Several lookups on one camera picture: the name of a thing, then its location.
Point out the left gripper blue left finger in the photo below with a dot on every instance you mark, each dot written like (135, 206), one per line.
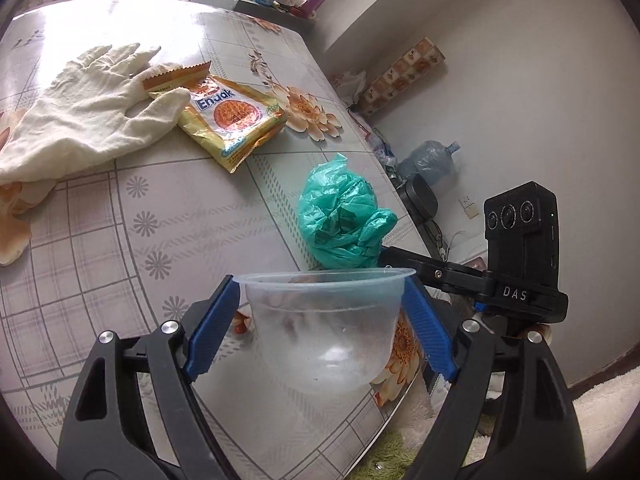
(205, 324)

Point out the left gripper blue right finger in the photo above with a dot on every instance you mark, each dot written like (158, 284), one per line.
(432, 333)

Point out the clear plastic bowl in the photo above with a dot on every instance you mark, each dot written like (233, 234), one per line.
(326, 331)

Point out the green plastic bag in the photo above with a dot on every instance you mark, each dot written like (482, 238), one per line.
(339, 218)

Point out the black rice cooker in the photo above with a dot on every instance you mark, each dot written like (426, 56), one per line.
(418, 198)

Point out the empty water jug on floor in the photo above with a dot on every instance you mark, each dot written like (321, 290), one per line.
(432, 161)

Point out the yellow Enaak snack packet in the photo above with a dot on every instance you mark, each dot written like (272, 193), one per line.
(227, 119)

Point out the white cloth glove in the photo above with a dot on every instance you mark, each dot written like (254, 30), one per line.
(94, 111)

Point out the white plastic bag on floor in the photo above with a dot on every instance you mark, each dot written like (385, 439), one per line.
(349, 86)

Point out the patterned tall box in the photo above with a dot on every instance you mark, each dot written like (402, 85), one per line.
(405, 71)

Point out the black camera box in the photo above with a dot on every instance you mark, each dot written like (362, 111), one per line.
(522, 232)

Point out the white wall socket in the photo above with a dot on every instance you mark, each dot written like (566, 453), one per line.
(469, 207)

